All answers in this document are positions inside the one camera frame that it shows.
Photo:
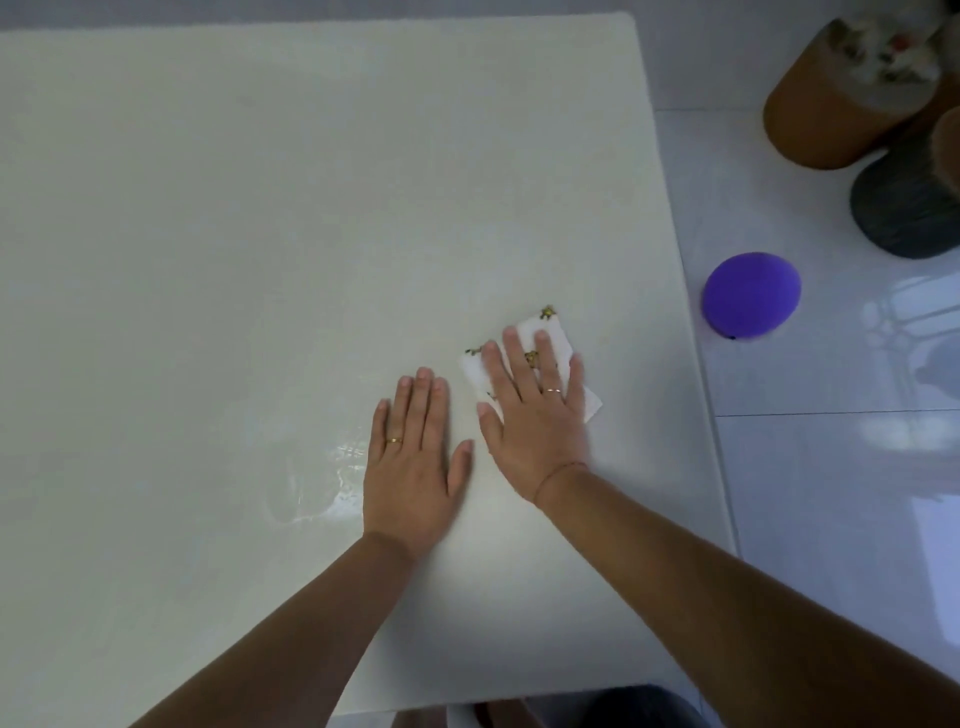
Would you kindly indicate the person's leg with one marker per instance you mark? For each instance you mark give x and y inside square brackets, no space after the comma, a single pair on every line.
[514,714]
[420,718]

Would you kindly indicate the person's left leg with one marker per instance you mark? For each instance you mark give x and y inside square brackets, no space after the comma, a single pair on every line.
[420,718]

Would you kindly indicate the white table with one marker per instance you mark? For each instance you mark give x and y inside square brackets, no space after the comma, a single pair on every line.
[225,225]

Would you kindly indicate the person's left forearm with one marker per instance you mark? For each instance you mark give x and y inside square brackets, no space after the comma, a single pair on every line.
[285,645]

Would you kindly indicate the person's right forearm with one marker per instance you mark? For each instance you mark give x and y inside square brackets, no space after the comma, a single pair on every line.
[712,600]

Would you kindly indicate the dark ribbed stool orange top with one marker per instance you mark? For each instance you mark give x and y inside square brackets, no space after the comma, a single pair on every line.
[900,202]

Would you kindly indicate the person's right leg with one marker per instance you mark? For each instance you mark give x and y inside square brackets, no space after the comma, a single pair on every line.
[514,714]

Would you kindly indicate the purple rounded object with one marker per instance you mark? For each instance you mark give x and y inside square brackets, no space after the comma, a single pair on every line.
[750,292]

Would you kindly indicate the person's left hand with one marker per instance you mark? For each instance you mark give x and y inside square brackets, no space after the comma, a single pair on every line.
[409,487]

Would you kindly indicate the white patterned cleaning cloth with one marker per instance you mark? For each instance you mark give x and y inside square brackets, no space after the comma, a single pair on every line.
[471,373]

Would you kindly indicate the person's right hand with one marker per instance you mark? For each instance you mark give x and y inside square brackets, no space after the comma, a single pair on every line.
[536,442]

